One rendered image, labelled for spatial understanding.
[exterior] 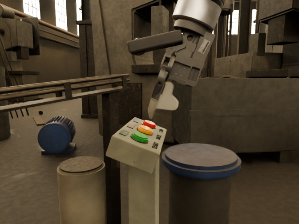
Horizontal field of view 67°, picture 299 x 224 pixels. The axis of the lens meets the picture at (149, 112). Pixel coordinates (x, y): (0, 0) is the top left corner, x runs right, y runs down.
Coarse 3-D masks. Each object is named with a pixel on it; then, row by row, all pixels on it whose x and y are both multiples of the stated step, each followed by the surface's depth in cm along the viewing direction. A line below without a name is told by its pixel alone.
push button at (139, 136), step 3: (135, 132) 52; (138, 132) 53; (132, 135) 51; (135, 135) 51; (138, 135) 51; (141, 135) 52; (144, 135) 52; (135, 138) 50; (138, 138) 50; (141, 138) 50; (144, 138) 51; (147, 138) 51; (141, 141) 50; (144, 141) 50; (147, 141) 51
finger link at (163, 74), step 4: (164, 64) 46; (164, 68) 45; (160, 72) 45; (164, 72) 45; (160, 76) 45; (164, 76) 45; (160, 80) 45; (164, 80) 46; (156, 84) 46; (160, 84) 46; (156, 88) 46; (160, 88) 46; (156, 92) 47; (160, 92) 47; (152, 96) 47; (156, 96) 47
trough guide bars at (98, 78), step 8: (64, 80) 80; (72, 80) 76; (80, 80) 78; (88, 80) 80; (96, 80) 83; (104, 80) 93; (112, 80) 95; (120, 80) 91; (128, 80) 94; (0, 88) 66; (8, 88) 62; (16, 88) 64; (24, 88) 65; (32, 88) 67; (48, 88) 76; (56, 88) 78; (64, 88) 74; (72, 88) 76; (80, 88) 78; (0, 96) 61; (8, 96) 62; (16, 96) 64; (24, 96) 65; (56, 96) 79; (72, 96) 76
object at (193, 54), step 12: (180, 24) 45; (192, 24) 44; (192, 36) 48; (204, 36) 45; (168, 48) 47; (180, 48) 46; (192, 48) 47; (204, 48) 46; (168, 60) 46; (180, 60) 45; (192, 60) 45; (204, 60) 46; (168, 72) 46; (180, 72) 46; (192, 72) 46; (192, 84) 45
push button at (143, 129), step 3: (138, 126) 59; (141, 126) 59; (144, 126) 60; (138, 129) 58; (141, 129) 58; (144, 129) 58; (147, 129) 58; (150, 129) 59; (144, 132) 57; (147, 132) 58; (150, 132) 58
